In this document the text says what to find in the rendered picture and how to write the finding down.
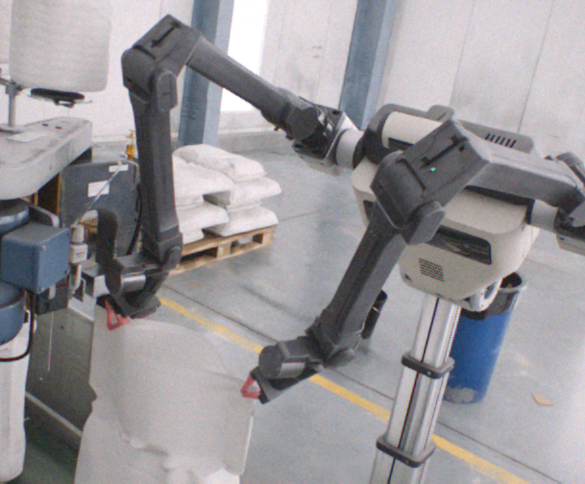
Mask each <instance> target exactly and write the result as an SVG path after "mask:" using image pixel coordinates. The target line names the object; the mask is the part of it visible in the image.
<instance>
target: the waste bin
mask: <svg viewBox="0 0 585 484"><path fill-rule="evenodd" d="M509 283H511V285H512V287H513V288H506V286H507V285H508V284H509ZM526 287H527V280H526V279H525V277H524V276H523V275H522V274H521V273H519V272H518V271H517V270H516V271H515V272H513V273H511V274H509V275H508V276H506V277H504V278H502V280H501V283H500V288H499V290H498V292H497V294H496V296H495V297H494V298H493V300H492V302H491V303H490V305H489V306H488V307H487V308H485V309H484V310H481V311H471V310H468V309H466V308H463V307H461V309H460V313H459V317H458V321H457V324H456V328H455V332H454V335H453V338H452V342H451V348H450V352H449V357H450V358H452V359H453V361H454V363H453V368H452V369H451V370H450V371H449V375H448V379H447V383H446V386H445V390H444V394H443V397H442V399H443V400H446V401H450V402H456V403H474V402H478V401H480V400H482V399H483V398H484V397H485V395H486V393H487V389H488V386H489V383H490V380H491V377H492V374H493V371H494V369H495V366H496V363H497V360H498V357H499V354H500V349H501V346H502V343H503V340H504V337H505V334H506V331H507V329H508V326H509V323H510V320H511V316H512V313H513V311H514V310H515V309H516V306H517V304H518V301H519V298H520V295H521V293H522V292H523V291H524V290H525V289H526Z"/></svg>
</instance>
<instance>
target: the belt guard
mask: <svg viewBox="0 0 585 484"><path fill-rule="evenodd" d="M43 123H46V124H49V126H43V125H42V124H43ZM58 125H59V117H53V118H49V119H45V120H39V121H36V122H31V123H27V124H22V126H24V127H25V128H26V132H27V131H29V132H34V133H44V134H48V135H45V136H43V137H40V138H37V139H34V140H31V141H28V142H26V143H25V142H20V141H15V140H9V139H5V138H7V137H10V136H13V135H17V134H19V133H4V132H0V200H7V199H15V198H20V197H25V196H28V195H31V194H33V193H35V192H36V191H38V190H39V189H40V188H41V187H42V186H43V185H44V184H46V183H47V182H48V181H50V180H51V179H52V178H53V177H55V176H56V175H57V174H58V173H59V172H60V171H61V170H62V169H63V168H64V167H66V166H67V165H68V164H69V163H70V162H72V161H73V160H74V159H75V158H76V157H78V156H79V155H80V154H81V153H83V152H84V151H85V150H86V149H87V148H88V147H90V146H91V139H92V126H93V123H92V122H91V121H89V120H87V119H84V118H80V117H73V116H60V127H62V129H57V128H56V127H57V126H58Z"/></svg>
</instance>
